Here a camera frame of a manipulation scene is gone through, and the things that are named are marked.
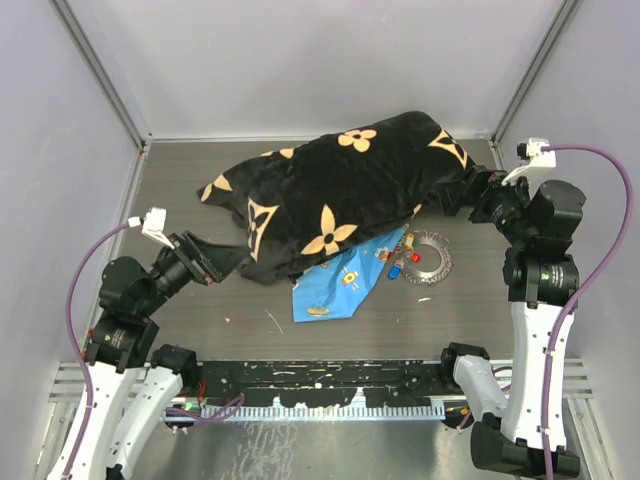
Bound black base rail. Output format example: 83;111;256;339
181;360;462;408

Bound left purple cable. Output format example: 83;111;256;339
59;217;146;480

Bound blue key tag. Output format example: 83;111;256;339
387;266;402;280

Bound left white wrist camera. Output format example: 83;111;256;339
141;207;175;250

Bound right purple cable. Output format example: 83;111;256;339
539;143;632;480

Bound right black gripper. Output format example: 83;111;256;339
435;163;539;246

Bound black floral plush pillow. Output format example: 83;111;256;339
197;111;475;285

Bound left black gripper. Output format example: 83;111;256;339
138;228;251;315

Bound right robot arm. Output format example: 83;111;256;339
438;166;586;479

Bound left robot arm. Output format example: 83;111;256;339
48;231;248;479

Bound large metal keyring with rings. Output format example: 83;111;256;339
394;230;453;287

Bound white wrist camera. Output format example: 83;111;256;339
141;207;175;250
501;138;557;186

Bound blue cartoon print cloth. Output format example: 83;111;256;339
292;223;409;323

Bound white slotted cable duct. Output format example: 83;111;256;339
228;398;446;422

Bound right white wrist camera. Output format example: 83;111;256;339
501;138;557;186

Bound purple cable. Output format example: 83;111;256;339
59;217;146;480
539;143;632;480

